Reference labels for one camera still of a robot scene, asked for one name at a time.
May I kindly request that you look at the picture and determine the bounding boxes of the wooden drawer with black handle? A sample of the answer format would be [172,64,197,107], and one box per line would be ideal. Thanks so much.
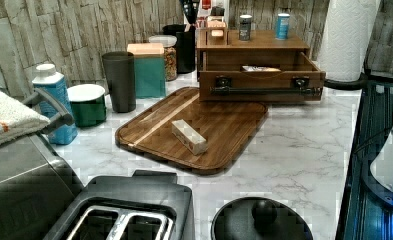
[199,58,325,103]

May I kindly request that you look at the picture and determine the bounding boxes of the packet inside drawer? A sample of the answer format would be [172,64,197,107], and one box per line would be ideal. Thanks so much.
[241,65,281,72]

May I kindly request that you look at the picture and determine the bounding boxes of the small cream rectangular block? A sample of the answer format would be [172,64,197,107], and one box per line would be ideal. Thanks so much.
[172,119,208,155]

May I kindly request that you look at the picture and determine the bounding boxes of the wooden cutting board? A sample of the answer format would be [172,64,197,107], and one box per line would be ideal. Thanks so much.
[115,87,268,175]

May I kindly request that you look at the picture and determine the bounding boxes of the teal box with wooden lid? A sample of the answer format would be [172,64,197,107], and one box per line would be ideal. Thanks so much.
[127,43,166,99]

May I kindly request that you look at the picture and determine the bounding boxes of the black utensil holder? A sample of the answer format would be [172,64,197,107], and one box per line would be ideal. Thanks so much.
[162,24,196,74]

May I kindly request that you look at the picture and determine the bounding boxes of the glass jar with white lid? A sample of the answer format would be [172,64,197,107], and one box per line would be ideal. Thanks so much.
[149,35,177,81]

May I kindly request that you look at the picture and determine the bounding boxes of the small wooden holder on box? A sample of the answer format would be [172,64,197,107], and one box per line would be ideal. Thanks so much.
[207,20,227,45]

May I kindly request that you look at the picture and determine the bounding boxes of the dark grey tall cup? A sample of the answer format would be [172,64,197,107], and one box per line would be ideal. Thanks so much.
[102,51,136,113]

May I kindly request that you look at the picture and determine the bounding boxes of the black toaster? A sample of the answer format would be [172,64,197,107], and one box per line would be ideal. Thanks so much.
[43,170,195,240]

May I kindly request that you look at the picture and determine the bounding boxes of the wooden organizer box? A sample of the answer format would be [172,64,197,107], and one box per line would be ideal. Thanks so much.
[196,29,310,75]

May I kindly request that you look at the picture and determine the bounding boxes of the green enamel mug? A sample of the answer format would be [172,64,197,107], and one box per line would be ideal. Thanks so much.
[67,84,106,128]

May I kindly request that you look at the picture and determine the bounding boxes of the dark spice can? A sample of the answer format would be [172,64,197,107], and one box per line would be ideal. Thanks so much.
[239,14,252,41]

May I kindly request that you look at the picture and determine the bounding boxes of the black pot lid with knob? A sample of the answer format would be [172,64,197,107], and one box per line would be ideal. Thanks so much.
[211,197,313,240]

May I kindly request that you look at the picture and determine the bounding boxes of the blue spice can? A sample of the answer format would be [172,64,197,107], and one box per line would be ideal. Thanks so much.
[275,13,290,40]

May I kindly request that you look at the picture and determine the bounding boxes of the blue bottle with white cap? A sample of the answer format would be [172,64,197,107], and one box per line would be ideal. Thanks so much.
[31,63,79,146]

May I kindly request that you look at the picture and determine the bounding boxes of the black paper towel holder base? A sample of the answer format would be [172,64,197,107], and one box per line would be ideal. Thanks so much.
[324,74,368,91]

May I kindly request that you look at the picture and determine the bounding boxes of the paper towel roll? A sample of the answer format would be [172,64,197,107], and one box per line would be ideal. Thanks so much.
[318,0,381,83]

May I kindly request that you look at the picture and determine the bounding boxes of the stainless steel toaster oven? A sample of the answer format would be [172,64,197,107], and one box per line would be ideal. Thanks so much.
[0,89,83,240]

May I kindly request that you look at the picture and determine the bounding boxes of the striped white towel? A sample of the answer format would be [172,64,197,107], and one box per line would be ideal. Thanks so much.
[0,91,50,145]

